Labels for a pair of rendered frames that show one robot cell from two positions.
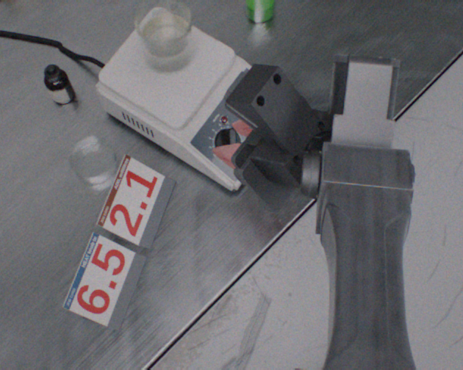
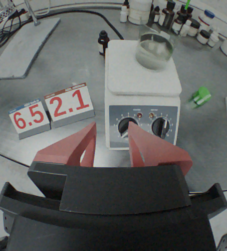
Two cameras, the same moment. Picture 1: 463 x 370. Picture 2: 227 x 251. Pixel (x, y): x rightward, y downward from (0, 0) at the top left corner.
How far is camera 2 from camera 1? 0.73 m
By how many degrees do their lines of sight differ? 16
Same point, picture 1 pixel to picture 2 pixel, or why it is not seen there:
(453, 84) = not seen: hidden behind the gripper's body
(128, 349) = (16, 148)
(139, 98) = (112, 61)
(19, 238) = (37, 78)
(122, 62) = (125, 44)
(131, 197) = (69, 101)
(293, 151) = not seen: outside the picture
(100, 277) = (27, 116)
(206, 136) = (121, 112)
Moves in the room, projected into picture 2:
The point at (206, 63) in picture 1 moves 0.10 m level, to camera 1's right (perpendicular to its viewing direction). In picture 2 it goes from (162, 80) to (203, 128)
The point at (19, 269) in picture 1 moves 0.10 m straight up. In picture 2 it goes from (27, 87) to (5, 65)
